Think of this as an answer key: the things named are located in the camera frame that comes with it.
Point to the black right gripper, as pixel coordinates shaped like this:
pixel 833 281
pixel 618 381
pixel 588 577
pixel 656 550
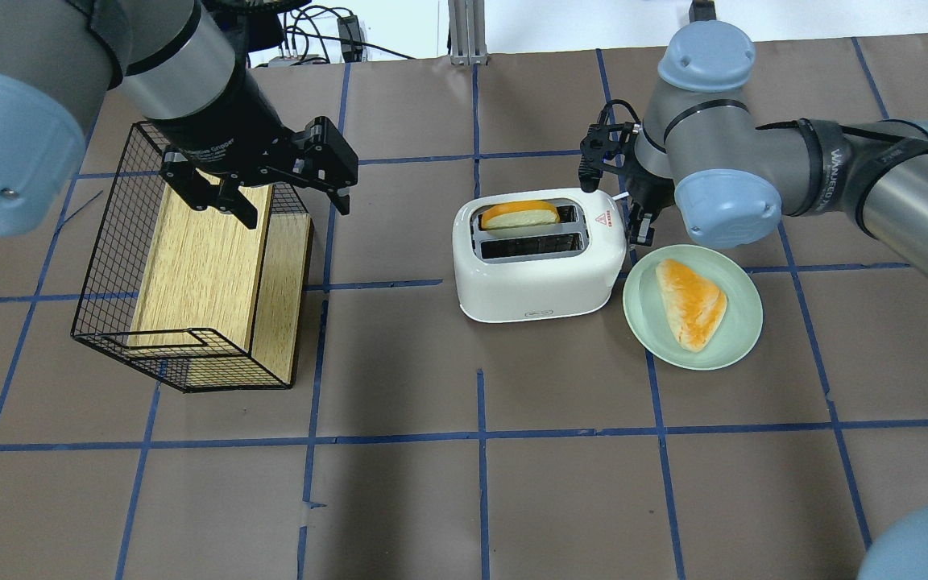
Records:
pixel 648 191

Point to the black wire basket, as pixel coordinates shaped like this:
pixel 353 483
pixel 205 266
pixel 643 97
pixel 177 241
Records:
pixel 111 288

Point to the wooden box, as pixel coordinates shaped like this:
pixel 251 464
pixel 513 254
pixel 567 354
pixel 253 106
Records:
pixel 219 304

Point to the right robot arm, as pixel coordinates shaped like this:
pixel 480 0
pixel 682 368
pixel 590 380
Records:
pixel 811 462

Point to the light green plate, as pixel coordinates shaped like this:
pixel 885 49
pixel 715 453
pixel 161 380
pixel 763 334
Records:
pixel 739 331

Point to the white two-slot toaster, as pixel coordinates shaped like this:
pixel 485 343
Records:
pixel 534 272

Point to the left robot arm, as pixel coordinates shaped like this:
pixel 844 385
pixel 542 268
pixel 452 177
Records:
pixel 58 59

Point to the aluminium frame post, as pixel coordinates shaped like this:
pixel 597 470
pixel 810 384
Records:
pixel 467 33

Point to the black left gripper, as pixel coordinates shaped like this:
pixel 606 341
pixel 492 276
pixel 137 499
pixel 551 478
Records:
pixel 226 121

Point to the bread slice in toaster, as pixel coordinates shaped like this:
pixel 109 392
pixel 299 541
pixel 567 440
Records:
pixel 519 214

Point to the triangular bread on plate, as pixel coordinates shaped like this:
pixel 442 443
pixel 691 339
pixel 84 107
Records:
pixel 694 305

